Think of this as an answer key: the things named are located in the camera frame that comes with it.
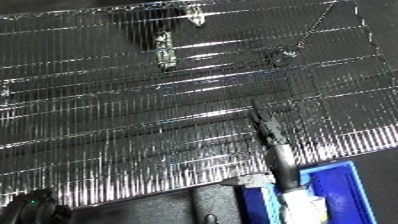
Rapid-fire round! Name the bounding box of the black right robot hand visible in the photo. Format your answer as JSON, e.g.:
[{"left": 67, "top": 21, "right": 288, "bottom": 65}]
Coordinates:
[{"left": 246, "top": 99, "right": 303, "bottom": 192}]

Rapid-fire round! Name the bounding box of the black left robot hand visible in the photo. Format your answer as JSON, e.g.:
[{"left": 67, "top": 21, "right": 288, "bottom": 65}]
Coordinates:
[{"left": 0, "top": 188, "right": 77, "bottom": 224}]

